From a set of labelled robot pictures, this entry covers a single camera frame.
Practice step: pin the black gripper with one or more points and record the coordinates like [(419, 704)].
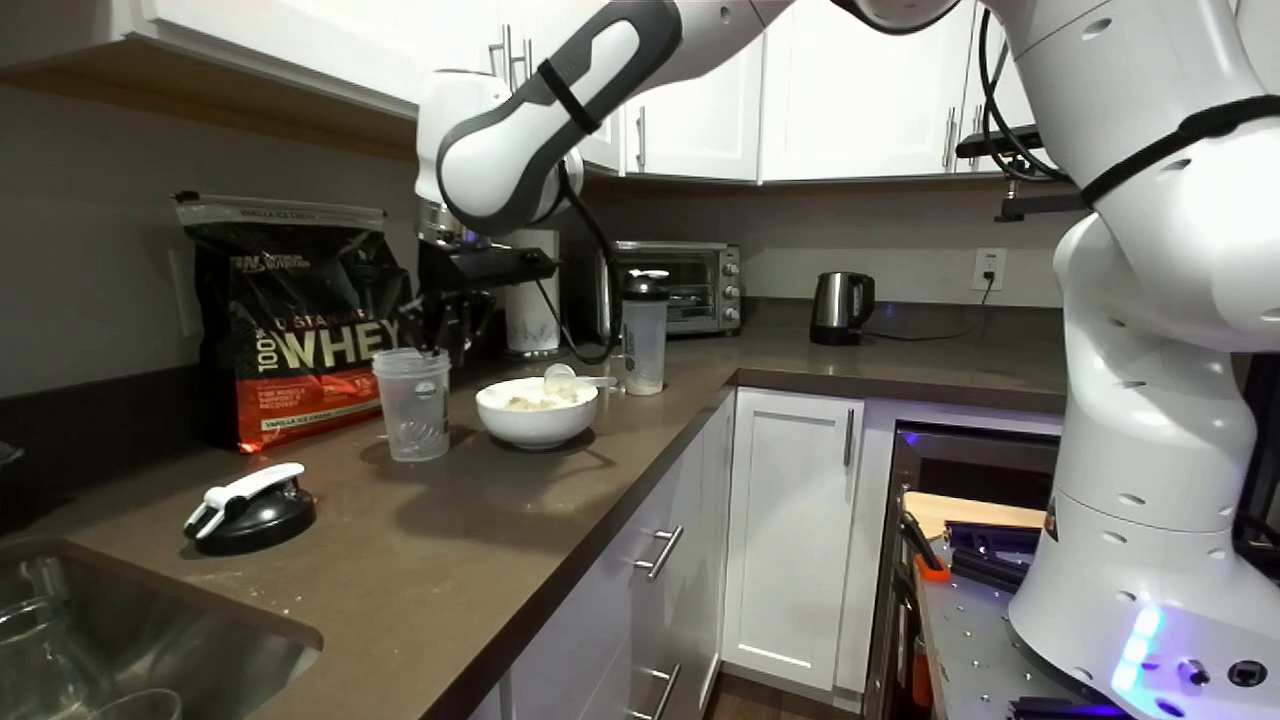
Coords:
[(458, 291)]

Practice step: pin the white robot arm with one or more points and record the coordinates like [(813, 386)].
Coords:
[(1163, 121)]

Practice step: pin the clear plastic measuring cup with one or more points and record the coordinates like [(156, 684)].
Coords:
[(415, 403)]

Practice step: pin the white ceramic bowl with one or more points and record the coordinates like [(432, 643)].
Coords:
[(532, 411)]

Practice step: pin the black whey protein bag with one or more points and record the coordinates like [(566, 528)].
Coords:
[(292, 318)]

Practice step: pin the clear shaker bottle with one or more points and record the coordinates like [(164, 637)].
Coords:
[(646, 329)]

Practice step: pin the silver toaster oven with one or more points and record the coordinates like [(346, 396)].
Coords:
[(702, 282)]

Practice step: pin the black white shaker lid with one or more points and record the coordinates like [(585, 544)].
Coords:
[(255, 508)]

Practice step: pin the white lower corner cabinet door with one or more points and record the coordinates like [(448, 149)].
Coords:
[(790, 535)]

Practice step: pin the white upper cabinets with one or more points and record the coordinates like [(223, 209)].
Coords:
[(813, 99)]

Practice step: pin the stainless steel sink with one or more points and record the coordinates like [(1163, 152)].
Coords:
[(80, 631)]

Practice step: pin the wall power outlet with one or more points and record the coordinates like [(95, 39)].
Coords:
[(990, 264)]

